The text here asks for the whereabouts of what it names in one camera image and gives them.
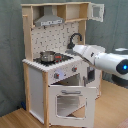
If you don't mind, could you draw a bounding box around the black toy faucet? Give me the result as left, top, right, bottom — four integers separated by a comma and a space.
67, 33, 82, 49

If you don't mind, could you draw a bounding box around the silver toy pot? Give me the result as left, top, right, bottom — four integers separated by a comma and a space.
40, 51, 55, 62

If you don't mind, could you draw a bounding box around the white oven door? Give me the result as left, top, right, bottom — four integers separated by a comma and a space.
49, 85, 96, 128

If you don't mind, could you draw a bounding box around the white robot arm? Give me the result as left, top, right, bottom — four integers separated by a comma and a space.
73, 45, 128, 87

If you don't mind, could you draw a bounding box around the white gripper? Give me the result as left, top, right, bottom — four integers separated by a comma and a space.
73, 45, 105, 64

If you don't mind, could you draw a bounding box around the wooden toy kitchen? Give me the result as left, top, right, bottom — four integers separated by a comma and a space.
20, 1, 106, 128

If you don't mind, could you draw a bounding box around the grey backdrop curtain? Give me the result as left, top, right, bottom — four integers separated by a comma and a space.
0, 0, 128, 117

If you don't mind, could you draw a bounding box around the left red stove knob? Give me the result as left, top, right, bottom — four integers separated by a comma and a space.
54, 73, 60, 79

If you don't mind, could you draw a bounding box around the black toy stovetop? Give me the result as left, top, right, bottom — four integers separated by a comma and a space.
34, 53, 71, 66

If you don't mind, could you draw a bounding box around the grey range hood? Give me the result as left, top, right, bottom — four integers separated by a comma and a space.
35, 5, 64, 27

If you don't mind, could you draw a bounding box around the white microwave door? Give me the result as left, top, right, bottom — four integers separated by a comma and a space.
88, 3, 104, 22

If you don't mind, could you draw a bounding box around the white cabinet door with dispenser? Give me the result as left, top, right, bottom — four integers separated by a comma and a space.
81, 66, 102, 97

